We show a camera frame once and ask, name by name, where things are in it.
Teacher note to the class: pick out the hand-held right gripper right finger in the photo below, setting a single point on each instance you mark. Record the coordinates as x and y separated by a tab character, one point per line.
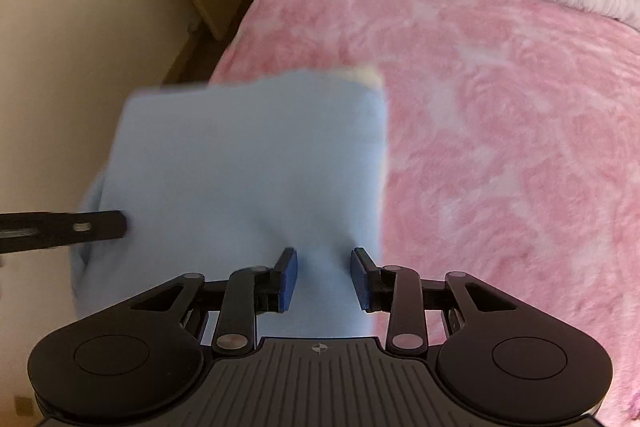
361	282

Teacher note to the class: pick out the pink floral blanket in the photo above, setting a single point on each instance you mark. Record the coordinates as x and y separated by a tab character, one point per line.
500	132

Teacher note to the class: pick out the light blue sweatshirt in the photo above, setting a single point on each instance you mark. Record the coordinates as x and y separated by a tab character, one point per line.
240	167

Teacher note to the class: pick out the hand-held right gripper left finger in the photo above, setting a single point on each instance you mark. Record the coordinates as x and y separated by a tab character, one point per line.
289	279

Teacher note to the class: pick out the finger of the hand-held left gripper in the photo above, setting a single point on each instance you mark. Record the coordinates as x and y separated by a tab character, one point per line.
100	224

